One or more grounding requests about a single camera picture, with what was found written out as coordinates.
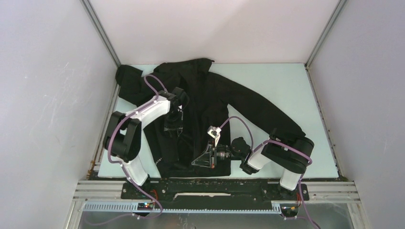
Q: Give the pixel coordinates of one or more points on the grey slotted cable duct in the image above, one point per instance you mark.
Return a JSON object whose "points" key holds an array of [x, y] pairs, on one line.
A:
{"points": [[150, 207]]}

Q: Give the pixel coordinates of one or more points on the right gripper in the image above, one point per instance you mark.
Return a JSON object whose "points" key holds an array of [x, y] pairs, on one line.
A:
{"points": [[207, 159]]}

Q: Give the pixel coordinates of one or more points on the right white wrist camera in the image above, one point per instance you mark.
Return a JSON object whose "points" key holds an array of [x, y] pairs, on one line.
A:
{"points": [[214, 132]]}

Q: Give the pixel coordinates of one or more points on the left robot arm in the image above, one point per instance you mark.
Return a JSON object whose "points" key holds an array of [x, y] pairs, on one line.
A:
{"points": [[123, 135]]}

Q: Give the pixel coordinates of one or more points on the left aluminium frame post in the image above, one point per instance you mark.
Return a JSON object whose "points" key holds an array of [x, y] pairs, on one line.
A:
{"points": [[90, 10]]}

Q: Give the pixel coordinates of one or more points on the aluminium frame post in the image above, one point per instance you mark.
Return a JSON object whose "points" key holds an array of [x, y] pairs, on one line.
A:
{"points": [[90, 10], [325, 32]]}

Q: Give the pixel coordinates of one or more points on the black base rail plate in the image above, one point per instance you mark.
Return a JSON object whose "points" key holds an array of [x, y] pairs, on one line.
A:
{"points": [[215, 193]]}

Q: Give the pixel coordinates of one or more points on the right aluminium frame post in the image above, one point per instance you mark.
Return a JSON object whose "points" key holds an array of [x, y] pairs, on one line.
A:
{"points": [[325, 32]]}

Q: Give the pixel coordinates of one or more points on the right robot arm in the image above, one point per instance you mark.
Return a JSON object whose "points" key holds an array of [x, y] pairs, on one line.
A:
{"points": [[288, 150]]}

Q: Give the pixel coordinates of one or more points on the black jacket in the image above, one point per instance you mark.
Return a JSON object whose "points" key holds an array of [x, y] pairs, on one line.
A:
{"points": [[210, 95]]}

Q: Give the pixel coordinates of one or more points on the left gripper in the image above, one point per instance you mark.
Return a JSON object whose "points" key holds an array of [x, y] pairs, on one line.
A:
{"points": [[178, 126]]}

